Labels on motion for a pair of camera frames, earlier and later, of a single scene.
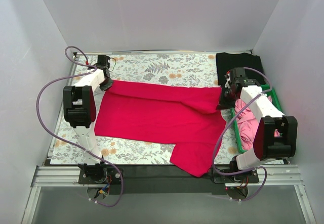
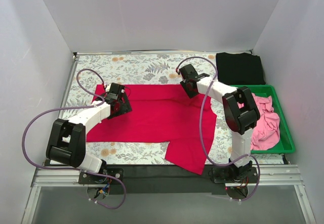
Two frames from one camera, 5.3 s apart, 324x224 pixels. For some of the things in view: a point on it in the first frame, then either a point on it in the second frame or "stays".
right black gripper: (223, 102) → (189, 88)
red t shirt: (188, 117) stays
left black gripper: (107, 83) → (124, 105)
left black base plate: (100, 176) stays
